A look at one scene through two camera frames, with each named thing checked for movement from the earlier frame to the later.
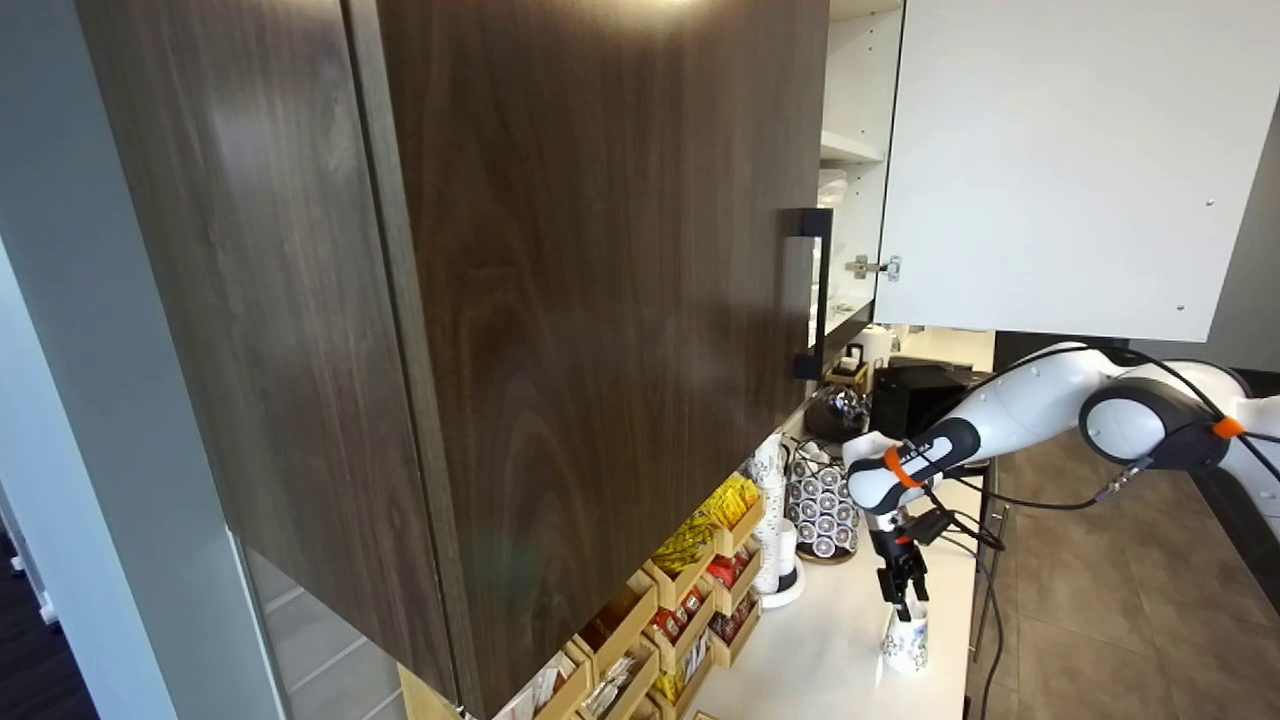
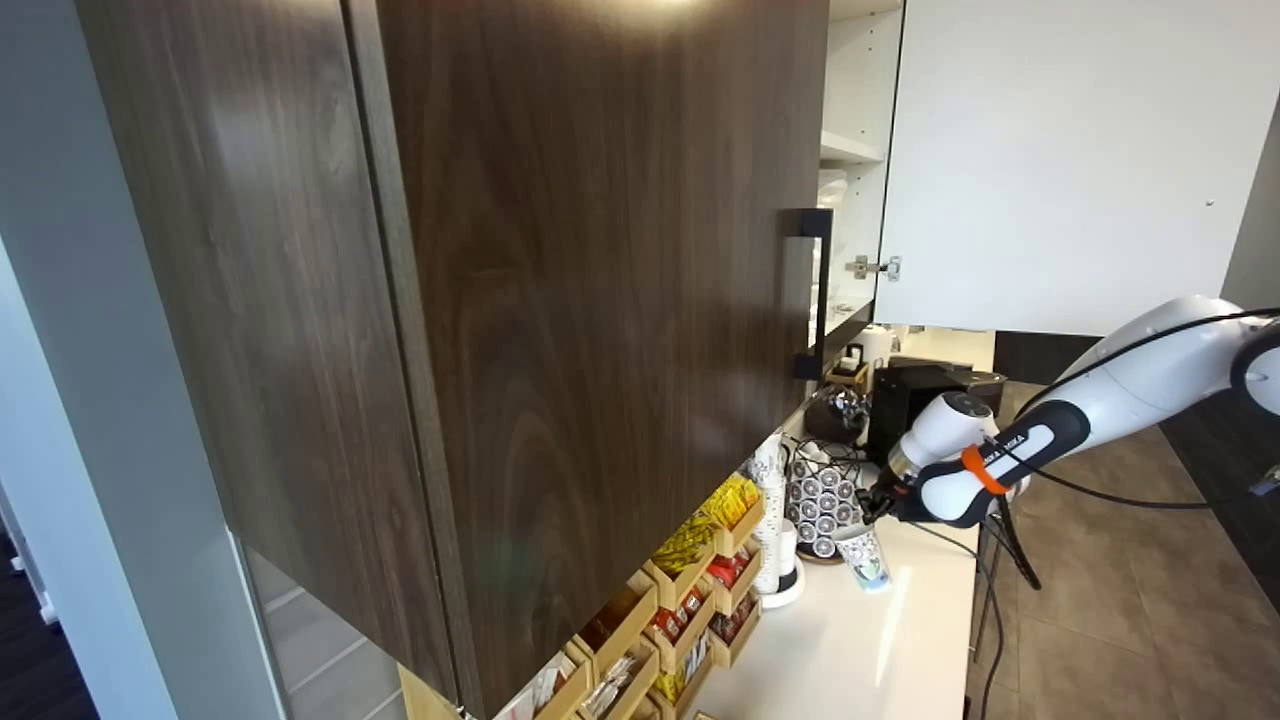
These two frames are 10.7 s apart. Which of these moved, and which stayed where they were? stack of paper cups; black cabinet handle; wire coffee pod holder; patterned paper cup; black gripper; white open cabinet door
Moved: black gripper; patterned paper cup
Stayed: wire coffee pod holder; black cabinet handle; white open cabinet door; stack of paper cups
